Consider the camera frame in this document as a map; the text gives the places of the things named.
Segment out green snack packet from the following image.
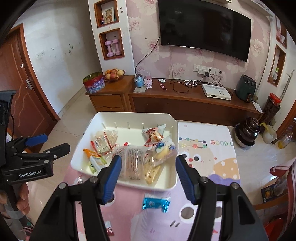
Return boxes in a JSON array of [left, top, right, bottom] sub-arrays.
[[88, 161, 97, 174]]

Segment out orange white snack stick pack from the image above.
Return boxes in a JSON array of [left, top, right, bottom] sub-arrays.
[[83, 149, 107, 173]]

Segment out brown date bar pack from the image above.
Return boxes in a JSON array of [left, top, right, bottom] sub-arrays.
[[104, 220, 114, 237]]

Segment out red white label snack bag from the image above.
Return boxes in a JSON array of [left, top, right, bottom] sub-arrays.
[[90, 130, 118, 155]]

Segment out large clear printed biscuit bag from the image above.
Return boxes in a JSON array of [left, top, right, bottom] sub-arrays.
[[113, 145, 149, 181]]

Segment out blue foil candy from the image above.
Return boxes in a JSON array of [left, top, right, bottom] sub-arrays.
[[142, 193, 171, 213]]

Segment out rice cracker clear pack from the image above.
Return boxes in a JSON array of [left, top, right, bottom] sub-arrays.
[[144, 159, 163, 185]]

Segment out blueberry pastry pack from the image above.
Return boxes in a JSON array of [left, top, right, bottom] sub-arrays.
[[151, 137, 178, 167]]

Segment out red white triangular snack pack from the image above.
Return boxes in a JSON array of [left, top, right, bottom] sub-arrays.
[[142, 124, 167, 147]]

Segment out person's left hand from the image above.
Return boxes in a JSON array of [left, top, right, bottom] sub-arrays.
[[1, 183, 30, 215]]

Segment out wooden door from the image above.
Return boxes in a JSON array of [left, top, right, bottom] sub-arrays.
[[1, 24, 60, 138]]

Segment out red round tin box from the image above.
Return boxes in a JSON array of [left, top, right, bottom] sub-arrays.
[[82, 72, 105, 94]]

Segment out white plastic jug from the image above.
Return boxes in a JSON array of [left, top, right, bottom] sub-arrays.
[[260, 123, 278, 144]]

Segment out white plastic storage bin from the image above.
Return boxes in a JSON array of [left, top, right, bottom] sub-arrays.
[[71, 112, 178, 191]]

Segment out fruit bowl with apples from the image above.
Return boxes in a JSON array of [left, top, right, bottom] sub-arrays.
[[103, 68, 125, 81]]

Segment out pink dumbbells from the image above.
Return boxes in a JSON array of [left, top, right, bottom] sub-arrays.
[[104, 39, 122, 57]]

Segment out blue snow globe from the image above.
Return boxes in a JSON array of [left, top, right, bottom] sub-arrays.
[[134, 74, 144, 88]]

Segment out red lidded dark container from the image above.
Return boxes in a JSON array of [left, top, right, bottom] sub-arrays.
[[259, 93, 281, 124]]

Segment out pink toy figure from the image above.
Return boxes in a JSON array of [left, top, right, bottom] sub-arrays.
[[144, 71, 153, 89]]

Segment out wooden tv cabinet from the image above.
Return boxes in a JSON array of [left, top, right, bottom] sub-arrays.
[[89, 75, 262, 126]]

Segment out white set-top box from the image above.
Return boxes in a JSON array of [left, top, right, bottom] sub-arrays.
[[202, 84, 231, 100]]

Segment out dark green air fryer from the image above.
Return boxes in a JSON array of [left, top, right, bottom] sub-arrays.
[[235, 74, 256, 103]]

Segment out framed picture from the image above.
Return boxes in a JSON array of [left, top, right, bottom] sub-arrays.
[[103, 7, 115, 24]]

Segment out black wall television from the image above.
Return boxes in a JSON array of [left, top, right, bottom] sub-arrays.
[[158, 1, 252, 62]]

